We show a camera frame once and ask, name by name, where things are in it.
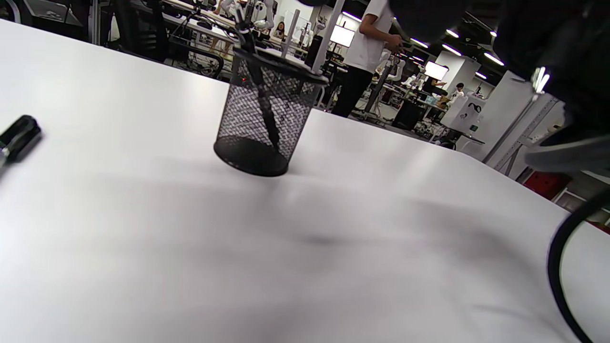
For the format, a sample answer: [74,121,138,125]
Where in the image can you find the black mesh office chair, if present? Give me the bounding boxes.
[112,0,225,81]

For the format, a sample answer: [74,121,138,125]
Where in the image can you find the black click pen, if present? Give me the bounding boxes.
[0,114,43,170]
[238,24,284,151]

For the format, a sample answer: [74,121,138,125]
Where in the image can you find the red box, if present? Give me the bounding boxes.
[522,171,572,201]

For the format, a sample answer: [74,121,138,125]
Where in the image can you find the black mesh pen holder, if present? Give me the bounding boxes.
[213,47,330,178]

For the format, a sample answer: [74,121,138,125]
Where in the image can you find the person's right hand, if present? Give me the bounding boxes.
[388,0,610,134]

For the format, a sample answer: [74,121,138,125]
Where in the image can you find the thick black cable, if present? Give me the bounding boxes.
[547,188,610,343]

